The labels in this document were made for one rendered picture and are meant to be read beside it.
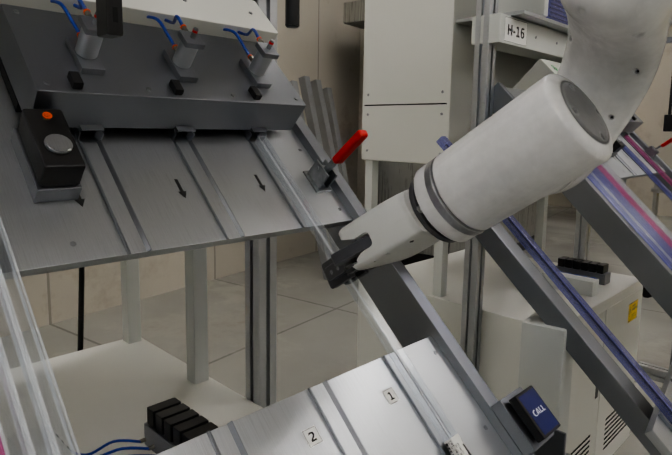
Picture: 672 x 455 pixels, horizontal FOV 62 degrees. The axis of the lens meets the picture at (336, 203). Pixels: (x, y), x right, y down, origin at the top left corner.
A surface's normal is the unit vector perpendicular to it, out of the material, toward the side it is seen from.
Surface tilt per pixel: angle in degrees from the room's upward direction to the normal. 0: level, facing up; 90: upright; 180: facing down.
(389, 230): 92
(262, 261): 90
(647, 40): 154
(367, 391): 43
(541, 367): 90
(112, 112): 134
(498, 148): 82
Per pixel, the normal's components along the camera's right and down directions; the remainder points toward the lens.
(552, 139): -0.50, 0.40
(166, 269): 0.81, 0.09
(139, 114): 0.51, 0.76
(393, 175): -0.59, 0.10
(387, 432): 0.50, -0.65
